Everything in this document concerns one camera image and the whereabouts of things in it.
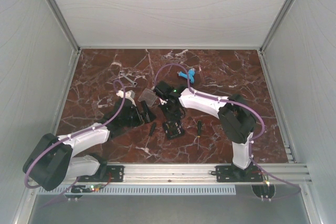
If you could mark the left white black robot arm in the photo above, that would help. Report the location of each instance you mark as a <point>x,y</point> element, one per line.
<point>55,158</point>

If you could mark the black fuse box base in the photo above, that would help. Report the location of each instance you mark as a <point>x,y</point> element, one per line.
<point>173,129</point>

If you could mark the aluminium front rail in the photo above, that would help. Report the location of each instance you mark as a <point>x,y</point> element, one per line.
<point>200,174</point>

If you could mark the silver ratchet wrench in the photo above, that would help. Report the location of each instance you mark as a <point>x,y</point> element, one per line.
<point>122,74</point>

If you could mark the clear plastic fuse box lid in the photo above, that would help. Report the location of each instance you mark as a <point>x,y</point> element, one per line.
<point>148,96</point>

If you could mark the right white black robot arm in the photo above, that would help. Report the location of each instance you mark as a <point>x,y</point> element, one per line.
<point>237,121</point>

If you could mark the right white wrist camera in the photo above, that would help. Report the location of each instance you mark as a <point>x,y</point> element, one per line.
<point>163,100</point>

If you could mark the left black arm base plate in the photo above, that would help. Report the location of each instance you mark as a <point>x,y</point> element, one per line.
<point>112,173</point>

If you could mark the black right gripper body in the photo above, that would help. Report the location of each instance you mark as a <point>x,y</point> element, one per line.
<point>171,114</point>

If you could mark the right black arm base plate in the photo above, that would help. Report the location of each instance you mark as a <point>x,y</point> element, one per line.
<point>233,174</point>

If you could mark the blue glue gun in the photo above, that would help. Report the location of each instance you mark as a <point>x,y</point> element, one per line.
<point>188,75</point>

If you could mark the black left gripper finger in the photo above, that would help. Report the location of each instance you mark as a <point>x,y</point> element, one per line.
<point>141,120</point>
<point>147,115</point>

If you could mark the yellow black handle screwdriver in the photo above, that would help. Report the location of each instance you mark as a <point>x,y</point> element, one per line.
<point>199,131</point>

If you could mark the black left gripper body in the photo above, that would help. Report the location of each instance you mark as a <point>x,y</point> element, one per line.
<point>131,120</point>

